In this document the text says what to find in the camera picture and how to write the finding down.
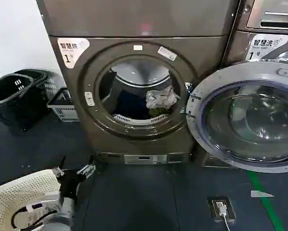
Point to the grey stacked machine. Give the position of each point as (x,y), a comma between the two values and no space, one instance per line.
(124,16)

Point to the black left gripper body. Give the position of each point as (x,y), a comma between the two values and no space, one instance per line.
(70,181)

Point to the white perforated laundry basket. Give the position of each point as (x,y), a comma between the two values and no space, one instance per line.
(21,185)

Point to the black floor socket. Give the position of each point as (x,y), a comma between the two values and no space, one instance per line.
(212,209)

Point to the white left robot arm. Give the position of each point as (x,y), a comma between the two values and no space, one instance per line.
(65,209)

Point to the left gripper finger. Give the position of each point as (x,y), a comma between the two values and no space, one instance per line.
(59,170)
(86,169)

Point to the dark blue garment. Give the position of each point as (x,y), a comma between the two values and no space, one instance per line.
(130,103)

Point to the grey washer with label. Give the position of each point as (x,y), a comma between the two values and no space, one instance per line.
(240,48)

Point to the round glass dryer door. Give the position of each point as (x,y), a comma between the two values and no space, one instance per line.
(249,125)

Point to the green garment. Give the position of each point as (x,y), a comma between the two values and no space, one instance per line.
(159,111)

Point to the white crumpled garment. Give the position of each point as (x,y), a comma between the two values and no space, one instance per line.
(158,97)

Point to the grey dryer with open drum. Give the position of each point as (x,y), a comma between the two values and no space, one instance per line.
(105,139)

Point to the green floor tape line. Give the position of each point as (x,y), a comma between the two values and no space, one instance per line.
(266,204)

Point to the white power plug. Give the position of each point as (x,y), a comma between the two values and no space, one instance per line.
(220,208)

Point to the white floor tape piece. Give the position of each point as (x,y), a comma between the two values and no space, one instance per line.
(259,194)

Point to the grey slotted plastic basket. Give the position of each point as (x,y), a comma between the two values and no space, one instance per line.
(64,110)

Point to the large black plastic basket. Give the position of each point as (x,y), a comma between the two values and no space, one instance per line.
(11,108)

